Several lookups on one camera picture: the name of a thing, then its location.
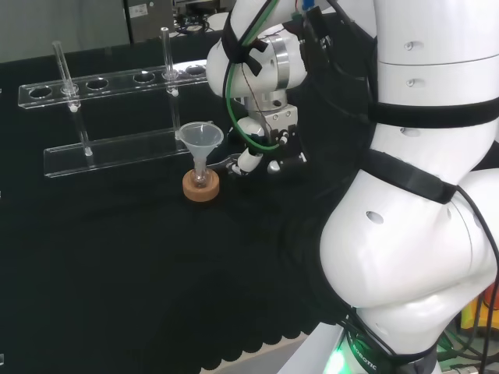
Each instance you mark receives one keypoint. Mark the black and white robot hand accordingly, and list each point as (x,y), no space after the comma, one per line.
(278,117)

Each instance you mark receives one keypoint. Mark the clear glass weighing funnel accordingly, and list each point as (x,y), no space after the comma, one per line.
(223,163)

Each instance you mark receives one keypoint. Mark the clear plastic funnel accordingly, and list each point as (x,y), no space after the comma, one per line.
(200,137)

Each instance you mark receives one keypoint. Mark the clear acrylic funnel stand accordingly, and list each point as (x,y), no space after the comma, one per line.
(117,152)

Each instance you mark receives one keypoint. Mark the small round-bottom glass flask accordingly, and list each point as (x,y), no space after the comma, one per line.
(200,180)

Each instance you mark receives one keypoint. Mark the grey metal cabinet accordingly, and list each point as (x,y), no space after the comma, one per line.
(150,19)

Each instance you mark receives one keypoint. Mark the black bench cloth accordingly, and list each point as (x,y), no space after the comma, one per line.
(156,272)

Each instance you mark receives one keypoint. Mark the yellow stop button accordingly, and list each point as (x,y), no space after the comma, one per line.
(489,308)

